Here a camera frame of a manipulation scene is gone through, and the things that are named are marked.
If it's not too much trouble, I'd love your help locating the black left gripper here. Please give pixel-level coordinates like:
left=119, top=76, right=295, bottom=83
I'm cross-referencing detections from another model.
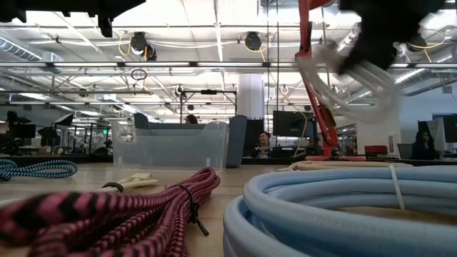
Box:
left=0, top=0, right=147, bottom=39

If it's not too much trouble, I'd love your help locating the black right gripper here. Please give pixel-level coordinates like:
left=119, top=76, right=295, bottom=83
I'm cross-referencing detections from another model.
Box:
left=337, top=0, right=447, bottom=74

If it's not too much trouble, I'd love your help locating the beige cable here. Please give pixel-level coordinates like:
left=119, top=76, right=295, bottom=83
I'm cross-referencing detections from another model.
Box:
left=293, top=42, right=401, bottom=124

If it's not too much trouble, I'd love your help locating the light blue cable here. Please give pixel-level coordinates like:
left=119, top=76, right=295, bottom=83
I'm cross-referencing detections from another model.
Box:
left=223, top=164, right=457, bottom=257

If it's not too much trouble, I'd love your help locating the teal braided cable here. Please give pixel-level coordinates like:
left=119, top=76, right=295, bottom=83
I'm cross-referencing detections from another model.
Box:
left=0, top=158, right=79, bottom=182

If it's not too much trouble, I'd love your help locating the cream USB cable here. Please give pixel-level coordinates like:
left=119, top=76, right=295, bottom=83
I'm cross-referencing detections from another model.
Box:
left=102, top=172, right=160, bottom=193

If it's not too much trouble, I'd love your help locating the pink black braided cable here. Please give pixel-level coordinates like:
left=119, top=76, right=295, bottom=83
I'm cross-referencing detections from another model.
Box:
left=0, top=166, right=221, bottom=257

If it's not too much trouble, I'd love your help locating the red desk lamp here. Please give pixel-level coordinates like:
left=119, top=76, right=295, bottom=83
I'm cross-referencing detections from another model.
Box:
left=294, top=0, right=367, bottom=162

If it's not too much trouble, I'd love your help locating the red box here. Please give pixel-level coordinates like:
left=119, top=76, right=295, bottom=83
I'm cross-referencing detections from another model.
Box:
left=363, top=145, right=388, bottom=155

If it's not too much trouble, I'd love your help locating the black background monitor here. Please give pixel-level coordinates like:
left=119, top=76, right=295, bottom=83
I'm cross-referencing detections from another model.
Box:
left=273, top=110, right=316, bottom=138

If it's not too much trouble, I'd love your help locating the white building column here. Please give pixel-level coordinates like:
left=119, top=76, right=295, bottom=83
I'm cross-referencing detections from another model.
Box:
left=237, top=74, right=266, bottom=121

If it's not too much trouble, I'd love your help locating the long ceiling light bar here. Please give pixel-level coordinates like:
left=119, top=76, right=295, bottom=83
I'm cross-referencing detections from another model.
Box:
left=0, top=61, right=457, bottom=69

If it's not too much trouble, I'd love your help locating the teal plastic bin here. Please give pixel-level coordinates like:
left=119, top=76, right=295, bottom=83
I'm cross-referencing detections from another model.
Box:
left=134, top=113, right=248, bottom=168

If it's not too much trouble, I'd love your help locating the clear plastic bin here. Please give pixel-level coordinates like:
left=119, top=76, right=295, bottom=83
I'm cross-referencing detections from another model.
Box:
left=110, top=120, right=230, bottom=173

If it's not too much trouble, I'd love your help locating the black ceiling cable reel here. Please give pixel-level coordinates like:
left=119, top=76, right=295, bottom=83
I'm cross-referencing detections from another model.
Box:
left=129, top=31, right=158, bottom=61
left=243, top=31, right=263, bottom=51
left=406, top=34, right=428, bottom=53

